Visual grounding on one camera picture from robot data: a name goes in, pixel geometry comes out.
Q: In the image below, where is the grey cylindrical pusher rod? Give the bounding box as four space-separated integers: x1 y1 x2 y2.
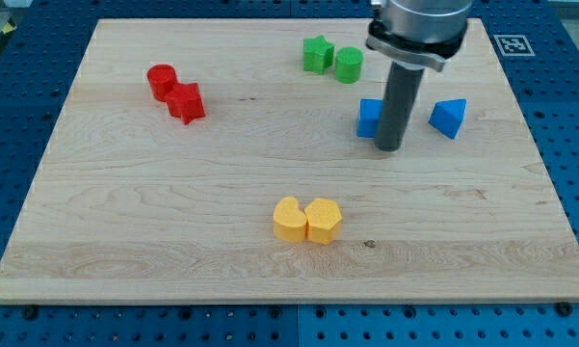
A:
374 63 423 151

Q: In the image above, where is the blue cube block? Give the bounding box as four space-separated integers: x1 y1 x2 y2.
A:
356 98 382 138

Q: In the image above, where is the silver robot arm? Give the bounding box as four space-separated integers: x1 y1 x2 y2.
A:
365 0 473 152

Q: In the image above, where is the green star block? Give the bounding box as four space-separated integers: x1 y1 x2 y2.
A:
303 35 335 74

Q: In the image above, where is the red star block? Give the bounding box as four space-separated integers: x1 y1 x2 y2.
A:
165 83 205 124

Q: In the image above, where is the blue triangular prism block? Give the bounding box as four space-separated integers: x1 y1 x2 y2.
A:
429 99 467 139

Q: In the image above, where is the green cylinder block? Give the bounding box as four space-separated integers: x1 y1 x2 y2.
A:
334 46 363 84

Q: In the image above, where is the white fiducial marker tag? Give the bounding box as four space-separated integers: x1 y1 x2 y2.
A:
494 34 535 57

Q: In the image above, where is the yellow hexagon block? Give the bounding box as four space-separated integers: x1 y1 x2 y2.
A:
304 198 343 245

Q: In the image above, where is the yellow heart block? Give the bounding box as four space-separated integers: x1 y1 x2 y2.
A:
273 196 307 243

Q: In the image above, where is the wooden board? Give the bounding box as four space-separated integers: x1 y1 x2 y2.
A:
0 19 579 306

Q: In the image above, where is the red cylinder block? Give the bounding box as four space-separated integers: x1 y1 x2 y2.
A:
146 64 177 102

